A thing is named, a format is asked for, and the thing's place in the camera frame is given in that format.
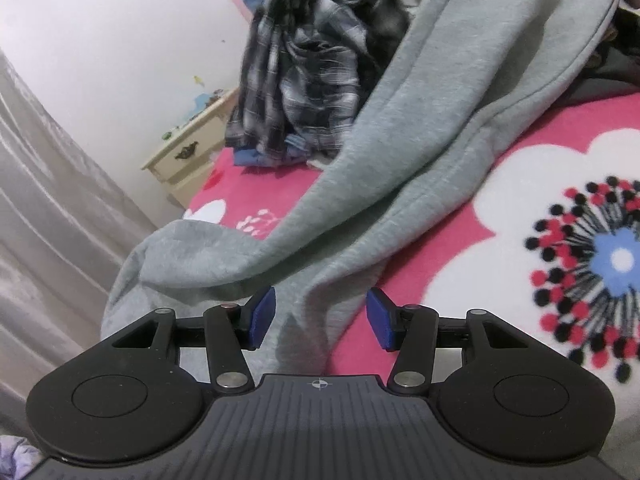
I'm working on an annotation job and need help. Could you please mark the blue garment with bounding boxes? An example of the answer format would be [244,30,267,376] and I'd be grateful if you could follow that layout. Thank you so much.
[232,146,312,169]

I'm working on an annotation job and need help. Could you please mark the blue paper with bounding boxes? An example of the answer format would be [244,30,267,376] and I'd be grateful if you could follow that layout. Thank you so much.
[182,92,214,119]

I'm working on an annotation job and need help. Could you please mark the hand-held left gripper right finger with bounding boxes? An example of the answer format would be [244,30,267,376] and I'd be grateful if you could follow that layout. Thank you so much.
[366,287,533,395]

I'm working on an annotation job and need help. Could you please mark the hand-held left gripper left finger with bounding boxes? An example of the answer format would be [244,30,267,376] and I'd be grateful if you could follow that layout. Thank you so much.
[111,286,277,393]

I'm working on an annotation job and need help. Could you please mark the grey fleece garment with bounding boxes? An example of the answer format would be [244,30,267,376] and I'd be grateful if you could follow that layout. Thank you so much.
[99,0,624,376]

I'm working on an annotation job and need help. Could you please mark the dark garment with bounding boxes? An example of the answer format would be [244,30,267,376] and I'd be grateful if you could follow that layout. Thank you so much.
[575,7,640,107]

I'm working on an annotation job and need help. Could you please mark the grey satin curtain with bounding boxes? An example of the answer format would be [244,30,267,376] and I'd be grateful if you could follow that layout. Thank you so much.
[0,52,157,443]

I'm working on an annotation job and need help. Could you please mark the pink floral blanket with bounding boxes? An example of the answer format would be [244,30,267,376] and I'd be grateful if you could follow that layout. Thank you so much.
[182,0,640,480]

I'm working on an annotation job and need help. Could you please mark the cream nightstand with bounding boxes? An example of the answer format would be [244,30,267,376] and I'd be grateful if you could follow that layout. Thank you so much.
[141,87,242,209]

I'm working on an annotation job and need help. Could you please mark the purple cloth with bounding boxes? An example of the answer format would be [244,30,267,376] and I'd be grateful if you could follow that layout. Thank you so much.
[0,435,45,480]

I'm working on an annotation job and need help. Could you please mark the black and white plaid shirt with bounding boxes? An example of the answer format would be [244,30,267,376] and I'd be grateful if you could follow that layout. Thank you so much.
[224,0,412,158]

